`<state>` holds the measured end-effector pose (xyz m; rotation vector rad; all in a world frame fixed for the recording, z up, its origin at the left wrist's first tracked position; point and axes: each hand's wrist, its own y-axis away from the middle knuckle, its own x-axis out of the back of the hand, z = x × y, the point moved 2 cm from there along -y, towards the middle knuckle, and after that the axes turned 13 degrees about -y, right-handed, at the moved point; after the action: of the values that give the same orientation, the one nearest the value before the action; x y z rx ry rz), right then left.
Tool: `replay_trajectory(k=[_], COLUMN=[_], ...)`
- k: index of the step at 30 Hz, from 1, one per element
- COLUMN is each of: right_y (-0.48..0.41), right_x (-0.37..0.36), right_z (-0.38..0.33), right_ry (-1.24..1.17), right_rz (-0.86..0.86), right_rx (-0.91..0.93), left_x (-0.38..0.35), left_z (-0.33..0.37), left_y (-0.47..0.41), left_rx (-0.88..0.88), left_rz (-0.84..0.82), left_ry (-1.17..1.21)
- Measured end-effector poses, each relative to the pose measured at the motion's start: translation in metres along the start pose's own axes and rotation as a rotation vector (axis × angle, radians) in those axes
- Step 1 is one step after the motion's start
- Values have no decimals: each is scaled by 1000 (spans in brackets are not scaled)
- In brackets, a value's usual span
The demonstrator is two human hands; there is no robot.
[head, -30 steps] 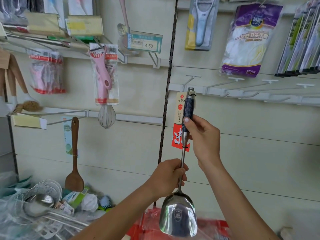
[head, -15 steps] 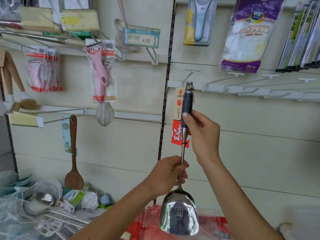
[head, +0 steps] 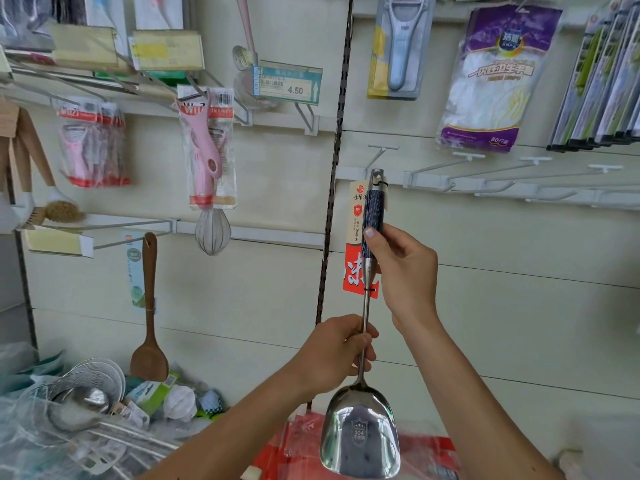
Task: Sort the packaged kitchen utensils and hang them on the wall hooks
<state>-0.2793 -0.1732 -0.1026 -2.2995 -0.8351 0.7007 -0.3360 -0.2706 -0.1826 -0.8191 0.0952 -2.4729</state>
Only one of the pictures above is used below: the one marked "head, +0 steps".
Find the person's right hand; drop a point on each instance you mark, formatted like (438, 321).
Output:
(408, 280)

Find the person's left hand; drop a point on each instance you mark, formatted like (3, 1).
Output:
(335, 357)

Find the person's right forearm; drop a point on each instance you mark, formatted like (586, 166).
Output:
(470, 405)

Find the person's left forearm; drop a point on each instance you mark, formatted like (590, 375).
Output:
(240, 435)

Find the red plastic wrapped packets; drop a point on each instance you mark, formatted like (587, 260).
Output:
(300, 450)

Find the dark wooden spatula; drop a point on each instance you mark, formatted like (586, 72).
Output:
(148, 360)

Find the white purple bag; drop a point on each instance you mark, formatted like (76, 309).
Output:
(500, 85)

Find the white price label holder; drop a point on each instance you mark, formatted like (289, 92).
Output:
(288, 85)

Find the blue yellow peeler packet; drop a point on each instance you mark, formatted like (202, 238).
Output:
(400, 45)

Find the large steel strainer ladle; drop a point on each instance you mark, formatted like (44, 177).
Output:
(80, 405)

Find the pale round hanging utensil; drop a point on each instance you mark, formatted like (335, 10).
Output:
(241, 57)

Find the row of hanging flat packets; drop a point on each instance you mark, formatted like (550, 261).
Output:
(600, 75)

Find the pile of plastic wrapped utensils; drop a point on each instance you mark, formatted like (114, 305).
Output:
(30, 445)

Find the white green utensil packet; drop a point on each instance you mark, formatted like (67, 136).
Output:
(160, 10)
(105, 13)

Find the wooden dish brushes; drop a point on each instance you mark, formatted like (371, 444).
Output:
(8, 145)

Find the black utensil packet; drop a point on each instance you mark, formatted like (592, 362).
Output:
(25, 20)

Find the black wall divider strip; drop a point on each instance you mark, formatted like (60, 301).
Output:
(341, 95)

